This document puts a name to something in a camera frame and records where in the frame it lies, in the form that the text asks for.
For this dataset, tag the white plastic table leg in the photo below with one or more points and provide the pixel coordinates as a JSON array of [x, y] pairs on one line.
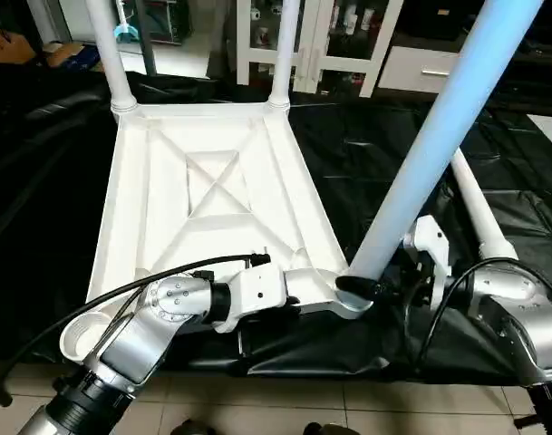
[[283, 50], [439, 136], [108, 50], [479, 204]]

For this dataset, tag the white plastic table top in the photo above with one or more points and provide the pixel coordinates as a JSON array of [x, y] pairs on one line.
[[212, 181]]

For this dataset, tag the black work mat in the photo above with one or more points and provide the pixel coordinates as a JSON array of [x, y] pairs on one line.
[[411, 299]]

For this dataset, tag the dark robot right foot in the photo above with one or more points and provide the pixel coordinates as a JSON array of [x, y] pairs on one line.
[[334, 428]]

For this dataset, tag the white sheet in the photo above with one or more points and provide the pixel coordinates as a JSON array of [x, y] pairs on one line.
[[549, 131]]

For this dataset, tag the white low drawer unit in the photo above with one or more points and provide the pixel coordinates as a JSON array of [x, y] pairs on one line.
[[430, 68]]

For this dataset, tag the white glass-door cabinet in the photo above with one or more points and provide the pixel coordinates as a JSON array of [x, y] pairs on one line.
[[321, 41]]

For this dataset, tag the grey metal pole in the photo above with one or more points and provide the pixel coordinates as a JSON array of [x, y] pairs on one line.
[[146, 36]]

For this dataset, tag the blue cardboard box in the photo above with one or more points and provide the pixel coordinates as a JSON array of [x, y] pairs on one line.
[[72, 54]]

